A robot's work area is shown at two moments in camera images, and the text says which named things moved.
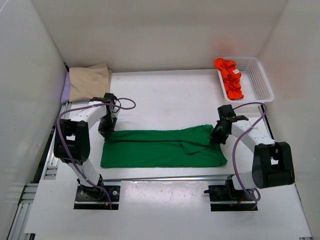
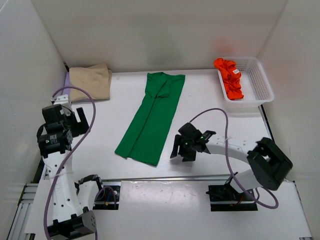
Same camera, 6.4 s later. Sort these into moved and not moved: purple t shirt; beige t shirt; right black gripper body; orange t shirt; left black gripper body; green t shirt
Moved: left black gripper body; right black gripper body; green t shirt
Not moved: beige t shirt; purple t shirt; orange t shirt
